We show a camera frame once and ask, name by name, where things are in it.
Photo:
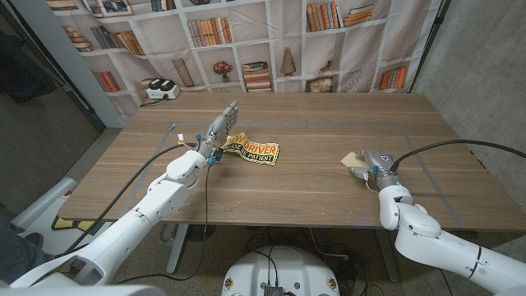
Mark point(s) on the printed bookshelf backdrop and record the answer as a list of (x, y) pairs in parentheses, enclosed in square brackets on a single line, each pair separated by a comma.
[(255, 41)]

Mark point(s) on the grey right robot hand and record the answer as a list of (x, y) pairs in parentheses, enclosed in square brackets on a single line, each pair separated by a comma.
[(380, 164)]

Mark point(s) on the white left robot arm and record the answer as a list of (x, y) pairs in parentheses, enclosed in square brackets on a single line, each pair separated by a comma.
[(131, 222)]

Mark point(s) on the white tube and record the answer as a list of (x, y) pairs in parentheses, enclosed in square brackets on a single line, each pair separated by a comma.
[(49, 197)]

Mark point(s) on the yellow new driver sticker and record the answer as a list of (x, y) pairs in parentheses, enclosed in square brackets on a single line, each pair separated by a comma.
[(255, 150)]

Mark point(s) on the grey table leg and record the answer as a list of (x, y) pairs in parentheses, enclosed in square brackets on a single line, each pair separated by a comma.
[(386, 255)]

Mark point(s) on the black backdrop stand pole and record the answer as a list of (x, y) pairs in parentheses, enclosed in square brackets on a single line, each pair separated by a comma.
[(431, 41)]

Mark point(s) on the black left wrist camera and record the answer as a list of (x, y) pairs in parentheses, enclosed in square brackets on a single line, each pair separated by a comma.
[(217, 156)]

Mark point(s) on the white table leg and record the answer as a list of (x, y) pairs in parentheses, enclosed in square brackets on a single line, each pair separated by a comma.
[(177, 246)]

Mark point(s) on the person in dark jeans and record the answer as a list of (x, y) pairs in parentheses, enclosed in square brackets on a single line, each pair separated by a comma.
[(16, 255)]

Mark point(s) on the small black electronics box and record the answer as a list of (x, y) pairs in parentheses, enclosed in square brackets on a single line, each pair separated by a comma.
[(273, 291)]

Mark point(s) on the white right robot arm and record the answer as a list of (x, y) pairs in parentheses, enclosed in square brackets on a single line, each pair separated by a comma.
[(431, 242)]

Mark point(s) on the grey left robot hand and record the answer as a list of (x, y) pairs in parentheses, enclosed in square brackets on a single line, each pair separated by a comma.
[(218, 129)]

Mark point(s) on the white device with black buttons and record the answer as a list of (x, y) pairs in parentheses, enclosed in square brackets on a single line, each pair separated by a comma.
[(162, 92)]

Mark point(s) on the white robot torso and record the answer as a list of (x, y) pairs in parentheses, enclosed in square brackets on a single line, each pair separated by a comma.
[(283, 271)]

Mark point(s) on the grey tape outline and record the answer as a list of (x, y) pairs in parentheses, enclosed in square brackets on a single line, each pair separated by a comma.
[(287, 122)]

